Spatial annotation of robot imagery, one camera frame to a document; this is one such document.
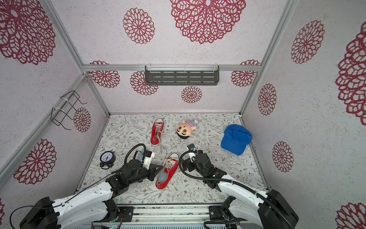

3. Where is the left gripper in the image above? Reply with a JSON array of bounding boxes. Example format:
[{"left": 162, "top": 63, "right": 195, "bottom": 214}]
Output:
[{"left": 129, "top": 164, "right": 164, "bottom": 186}]

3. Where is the light blue insole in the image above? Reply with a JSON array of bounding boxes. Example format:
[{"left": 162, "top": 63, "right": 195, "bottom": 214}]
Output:
[{"left": 133, "top": 150, "right": 144, "bottom": 162}]

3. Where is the red sneaker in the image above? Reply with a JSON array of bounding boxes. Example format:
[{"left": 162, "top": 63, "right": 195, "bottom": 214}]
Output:
[
  {"left": 151, "top": 118, "right": 165, "bottom": 145},
  {"left": 155, "top": 153, "right": 179, "bottom": 189}
]

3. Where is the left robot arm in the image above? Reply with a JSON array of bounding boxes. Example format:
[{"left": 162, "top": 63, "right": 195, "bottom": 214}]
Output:
[{"left": 19, "top": 159, "right": 163, "bottom": 229}]

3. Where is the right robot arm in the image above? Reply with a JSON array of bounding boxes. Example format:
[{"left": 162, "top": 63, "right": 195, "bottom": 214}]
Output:
[{"left": 179, "top": 151, "right": 299, "bottom": 229}]

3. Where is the black pressure gauge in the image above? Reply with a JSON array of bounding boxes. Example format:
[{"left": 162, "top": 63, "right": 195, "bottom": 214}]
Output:
[{"left": 100, "top": 151, "right": 116, "bottom": 170}]

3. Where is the plush doll head toy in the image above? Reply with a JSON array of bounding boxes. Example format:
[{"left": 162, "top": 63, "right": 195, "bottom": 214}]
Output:
[{"left": 175, "top": 119, "right": 198, "bottom": 139}]

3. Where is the blue cap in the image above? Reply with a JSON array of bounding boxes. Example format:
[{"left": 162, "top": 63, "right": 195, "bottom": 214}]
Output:
[{"left": 221, "top": 124, "right": 253, "bottom": 156}]

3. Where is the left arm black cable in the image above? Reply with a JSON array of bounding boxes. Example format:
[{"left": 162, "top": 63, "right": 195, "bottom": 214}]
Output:
[{"left": 123, "top": 143, "right": 147, "bottom": 165}]

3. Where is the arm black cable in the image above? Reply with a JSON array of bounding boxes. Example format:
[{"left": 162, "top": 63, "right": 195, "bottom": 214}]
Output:
[
  {"left": 123, "top": 143, "right": 147, "bottom": 165},
  {"left": 178, "top": 151, "right": 295, "bottom": 229}
]

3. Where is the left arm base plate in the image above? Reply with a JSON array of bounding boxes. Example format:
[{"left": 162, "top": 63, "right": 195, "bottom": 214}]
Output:
[{"left": 95, "top": 206, "right": 134, "bottom": 223}]

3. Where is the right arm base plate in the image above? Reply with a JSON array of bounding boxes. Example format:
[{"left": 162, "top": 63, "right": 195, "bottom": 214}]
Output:
[{"left": 209, "top": 205, "right": 233, "bottom": 221}]

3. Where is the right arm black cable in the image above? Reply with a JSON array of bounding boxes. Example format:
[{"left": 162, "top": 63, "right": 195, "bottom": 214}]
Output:
[{"left": 178, "top": 151, "right": 295, "bottom": 229}]

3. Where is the black wire wall rack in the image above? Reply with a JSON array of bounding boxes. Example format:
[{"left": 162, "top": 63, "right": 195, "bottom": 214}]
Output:
[{"left": 50, "top": 90, "right": 87, "bottom": 131}]

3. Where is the grey wall shelf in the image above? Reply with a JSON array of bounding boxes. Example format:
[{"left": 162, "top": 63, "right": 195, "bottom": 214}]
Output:
[{"left": 144, "top": 66, "right": 219, "bottom": 86}]

